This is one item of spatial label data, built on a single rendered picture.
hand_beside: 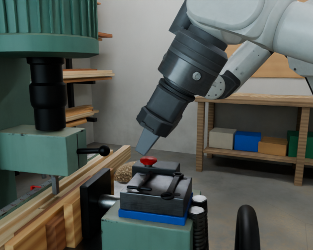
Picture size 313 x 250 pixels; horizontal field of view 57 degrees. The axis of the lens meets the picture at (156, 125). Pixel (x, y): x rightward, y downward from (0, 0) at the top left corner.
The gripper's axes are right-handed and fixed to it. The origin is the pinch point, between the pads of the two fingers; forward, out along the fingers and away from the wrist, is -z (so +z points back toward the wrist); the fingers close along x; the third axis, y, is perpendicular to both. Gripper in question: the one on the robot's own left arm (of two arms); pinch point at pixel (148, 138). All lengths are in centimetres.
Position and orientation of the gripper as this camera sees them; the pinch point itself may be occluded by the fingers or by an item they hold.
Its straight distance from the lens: 49.6
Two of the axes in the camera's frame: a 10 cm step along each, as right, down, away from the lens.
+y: -8.4, -5.3, 1.1
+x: 2.5, -1.9, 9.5
